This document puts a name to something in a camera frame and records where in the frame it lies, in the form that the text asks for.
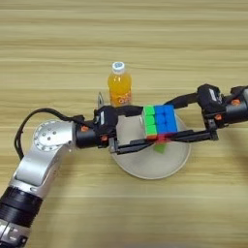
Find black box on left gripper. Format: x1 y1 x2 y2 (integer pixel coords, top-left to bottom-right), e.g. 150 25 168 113
94 105 119 136

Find orange juice bottle white cap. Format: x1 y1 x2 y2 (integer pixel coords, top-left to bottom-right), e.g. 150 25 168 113
107 61 134 108

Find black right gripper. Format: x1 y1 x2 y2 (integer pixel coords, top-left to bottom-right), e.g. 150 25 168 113
164 92 245 143

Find green rectangular block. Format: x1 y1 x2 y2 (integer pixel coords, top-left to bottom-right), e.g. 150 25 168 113
152 143 168 155

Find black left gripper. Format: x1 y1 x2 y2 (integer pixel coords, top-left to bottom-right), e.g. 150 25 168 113
75 104 156 155

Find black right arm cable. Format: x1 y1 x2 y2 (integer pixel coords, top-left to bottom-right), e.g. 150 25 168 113
230 84 248 98

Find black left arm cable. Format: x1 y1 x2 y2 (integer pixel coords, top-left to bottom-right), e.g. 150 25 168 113
14 107 85 161

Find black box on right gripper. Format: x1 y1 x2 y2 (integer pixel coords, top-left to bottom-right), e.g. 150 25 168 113
197 83 225 114

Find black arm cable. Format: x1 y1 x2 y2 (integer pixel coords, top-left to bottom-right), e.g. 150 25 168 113
14 107 85 161
230 84 248 98

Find orange black handled pliers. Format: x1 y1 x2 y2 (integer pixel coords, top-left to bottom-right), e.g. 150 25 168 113
96 91 106 109

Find multicolour puzzle cube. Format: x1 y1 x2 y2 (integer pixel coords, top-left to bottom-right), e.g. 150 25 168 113
140 104 179 143

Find round beige plate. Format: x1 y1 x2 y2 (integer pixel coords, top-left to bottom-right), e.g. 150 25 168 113
110 110 192 181

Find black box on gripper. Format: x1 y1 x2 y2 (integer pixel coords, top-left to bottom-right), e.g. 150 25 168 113
94 105 119 136
197 83 225 114

